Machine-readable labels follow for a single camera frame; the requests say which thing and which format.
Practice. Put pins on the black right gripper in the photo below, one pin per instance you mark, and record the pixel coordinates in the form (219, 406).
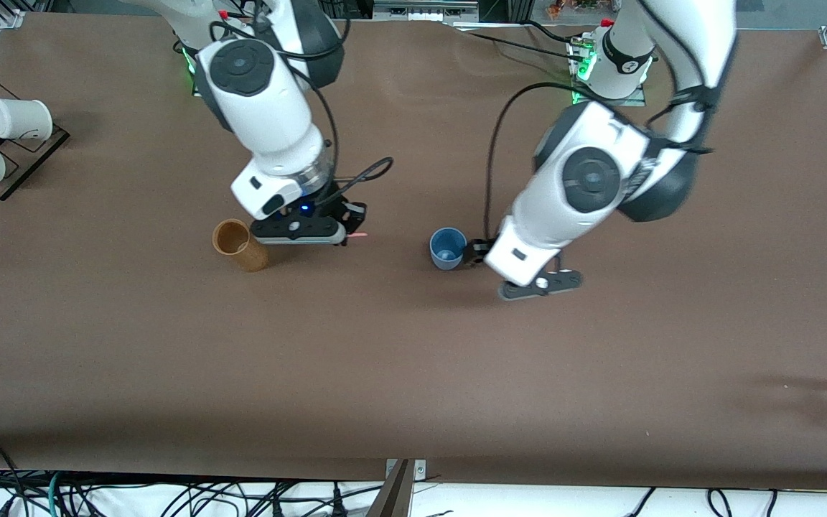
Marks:
(338, 202)

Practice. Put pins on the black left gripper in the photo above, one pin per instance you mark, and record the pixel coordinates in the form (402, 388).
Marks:
(474, 252)

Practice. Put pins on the blue cup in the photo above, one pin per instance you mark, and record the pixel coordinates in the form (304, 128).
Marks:
(448, 263)

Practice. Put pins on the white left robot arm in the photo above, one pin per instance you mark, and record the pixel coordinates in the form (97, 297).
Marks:
(586, 179)

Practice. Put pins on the brown wooden cup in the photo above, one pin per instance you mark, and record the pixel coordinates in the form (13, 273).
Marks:
(248, 257)

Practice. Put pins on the dark acrylic cup rack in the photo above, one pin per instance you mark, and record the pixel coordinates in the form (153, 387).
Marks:
(33, 154)

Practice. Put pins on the white cup with print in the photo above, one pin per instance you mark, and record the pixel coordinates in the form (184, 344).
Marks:
(22, 118)

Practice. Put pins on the grey metal box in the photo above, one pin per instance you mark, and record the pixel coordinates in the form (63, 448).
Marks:
(421, 8)

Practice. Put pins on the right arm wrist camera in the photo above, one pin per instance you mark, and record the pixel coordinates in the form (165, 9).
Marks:
(298, 231)

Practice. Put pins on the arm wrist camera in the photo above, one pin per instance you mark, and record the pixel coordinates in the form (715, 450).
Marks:
(539, 285)
(298, 231)

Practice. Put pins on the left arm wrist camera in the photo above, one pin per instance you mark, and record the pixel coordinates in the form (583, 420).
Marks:
(539, 285)

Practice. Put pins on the metal table edge bracket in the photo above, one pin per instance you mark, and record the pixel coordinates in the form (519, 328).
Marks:
(421, 470)

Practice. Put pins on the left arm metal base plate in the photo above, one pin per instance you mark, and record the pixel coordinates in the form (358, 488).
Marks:
(636, 97)

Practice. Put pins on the brown angled post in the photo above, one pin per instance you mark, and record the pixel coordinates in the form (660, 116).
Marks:
(392, 499)

